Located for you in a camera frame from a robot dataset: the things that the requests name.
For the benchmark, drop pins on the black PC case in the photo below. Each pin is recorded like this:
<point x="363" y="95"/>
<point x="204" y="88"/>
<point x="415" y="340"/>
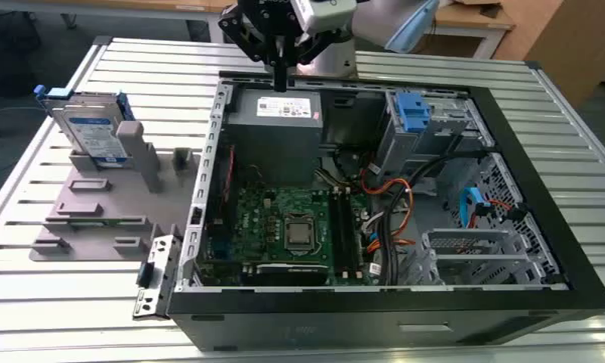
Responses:
<point x="332" y="317"/>

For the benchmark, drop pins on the black RAM slot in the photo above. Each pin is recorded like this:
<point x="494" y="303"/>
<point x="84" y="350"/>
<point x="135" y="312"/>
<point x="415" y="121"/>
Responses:
<point x="338" y="234"/>

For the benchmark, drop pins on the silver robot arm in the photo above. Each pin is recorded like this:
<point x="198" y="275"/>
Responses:
<point x="332" y="56"/>

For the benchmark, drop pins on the blue drive latch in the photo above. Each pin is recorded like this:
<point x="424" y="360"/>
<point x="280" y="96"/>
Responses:
<point x="412" y="111"/>

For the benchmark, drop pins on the wooden cabinet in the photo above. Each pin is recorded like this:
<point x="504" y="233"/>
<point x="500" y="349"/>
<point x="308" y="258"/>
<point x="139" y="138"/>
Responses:
<point x="575" y="38"/>

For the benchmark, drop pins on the green motherboard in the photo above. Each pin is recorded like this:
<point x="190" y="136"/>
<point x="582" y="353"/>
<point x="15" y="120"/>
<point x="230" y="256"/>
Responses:
<point x="258" y="227"/>

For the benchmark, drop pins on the silver disk bay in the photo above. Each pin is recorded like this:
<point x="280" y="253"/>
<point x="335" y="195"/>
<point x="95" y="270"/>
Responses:
<point x="484" y="257"/>

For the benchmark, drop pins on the wooden desk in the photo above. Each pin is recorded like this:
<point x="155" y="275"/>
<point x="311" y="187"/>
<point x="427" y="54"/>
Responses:
<point x="464" y="15"/>

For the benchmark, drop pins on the black graphics card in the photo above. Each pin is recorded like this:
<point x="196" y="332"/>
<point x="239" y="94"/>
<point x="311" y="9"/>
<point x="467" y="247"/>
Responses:
<point x="292" y="273"/>

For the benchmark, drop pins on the white frame desk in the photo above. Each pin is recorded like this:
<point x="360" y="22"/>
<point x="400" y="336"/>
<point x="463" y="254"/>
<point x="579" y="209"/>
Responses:
<point x="131" y="7"/>

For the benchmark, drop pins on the grey parts rack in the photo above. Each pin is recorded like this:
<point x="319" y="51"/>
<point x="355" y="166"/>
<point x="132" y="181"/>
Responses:
<point x="106" y="211"/>

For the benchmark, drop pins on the green RAM stick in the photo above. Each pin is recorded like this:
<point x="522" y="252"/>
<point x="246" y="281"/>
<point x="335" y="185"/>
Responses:
<point x="94" y="224"/>

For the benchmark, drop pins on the silver slot bracket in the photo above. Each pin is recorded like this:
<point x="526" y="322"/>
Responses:
<point x="159" y="264"/>

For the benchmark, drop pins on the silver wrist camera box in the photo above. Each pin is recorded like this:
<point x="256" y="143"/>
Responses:
<point x="328" y="13"/>

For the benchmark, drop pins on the silver CPU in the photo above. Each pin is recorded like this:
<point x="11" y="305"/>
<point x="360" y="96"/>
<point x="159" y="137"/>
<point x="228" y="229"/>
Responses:
<point x="299" y="234"/>

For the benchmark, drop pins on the CPU socket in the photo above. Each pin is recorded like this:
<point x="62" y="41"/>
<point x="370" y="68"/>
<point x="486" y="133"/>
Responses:
<point x="303" y="250"/>

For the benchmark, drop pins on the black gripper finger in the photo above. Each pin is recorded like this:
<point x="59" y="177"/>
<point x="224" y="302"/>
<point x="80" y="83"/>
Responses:
<point x="320" y="47"/>
<point x="242" y="38"/>

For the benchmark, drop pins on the hard disk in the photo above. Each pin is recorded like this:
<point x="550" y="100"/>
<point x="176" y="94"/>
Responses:
<point x="94" y="128"/>

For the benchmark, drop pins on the grey power supply unit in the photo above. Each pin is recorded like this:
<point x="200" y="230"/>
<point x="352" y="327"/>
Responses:
<point x="278" y="143"/>

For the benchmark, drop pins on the black chair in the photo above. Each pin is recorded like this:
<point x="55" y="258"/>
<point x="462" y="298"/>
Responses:
<point x="6" y="56"/>

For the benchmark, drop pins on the silver optical drive cage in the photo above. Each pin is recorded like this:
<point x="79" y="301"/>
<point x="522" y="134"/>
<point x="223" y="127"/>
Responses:
<point x="434" y="147"/>

